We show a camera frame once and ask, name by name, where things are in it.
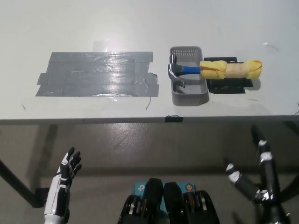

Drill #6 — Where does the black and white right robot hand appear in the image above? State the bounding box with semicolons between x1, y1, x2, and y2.
223;125;283;211

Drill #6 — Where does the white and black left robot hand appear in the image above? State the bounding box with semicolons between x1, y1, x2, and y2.
43;146;83;219

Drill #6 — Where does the blue hammer with yellow foam grip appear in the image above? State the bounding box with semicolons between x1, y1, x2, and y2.
167;55;263;89

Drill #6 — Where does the black tape patch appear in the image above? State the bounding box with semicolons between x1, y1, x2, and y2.
203;56;255;95

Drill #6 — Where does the grey plastic basket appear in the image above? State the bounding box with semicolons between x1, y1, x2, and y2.
170;46;210;106

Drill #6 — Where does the grey duct tape patch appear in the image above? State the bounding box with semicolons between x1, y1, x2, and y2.
34;51;160;98

